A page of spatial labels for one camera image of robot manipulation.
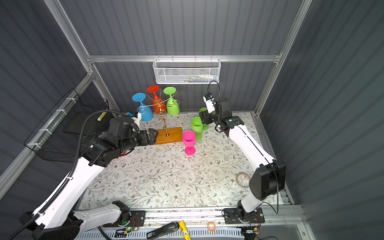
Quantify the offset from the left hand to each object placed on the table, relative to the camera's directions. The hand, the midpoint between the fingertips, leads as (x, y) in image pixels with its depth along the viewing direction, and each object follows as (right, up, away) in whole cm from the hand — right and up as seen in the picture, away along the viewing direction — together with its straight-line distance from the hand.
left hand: (150, 133), depth 68 cm
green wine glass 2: (+7, +16, +24) cm, 30 cm away
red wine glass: (0, +15, +15) cm, 21 cm away
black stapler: (+9, -43, -2) cm, 44 cm away
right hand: (+28, +11, +13) cm, 33 cm away
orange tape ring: (+30, -46, +3) cm, 55 cm away
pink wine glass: (+17, -4, +23) cm, 29 cm away
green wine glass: (+22, +3, +24) cm, 33 cm away
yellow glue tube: (+16, -46, +1) cm, 48 cm away
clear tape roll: (+49, -28, +18) cm, 59 cm away
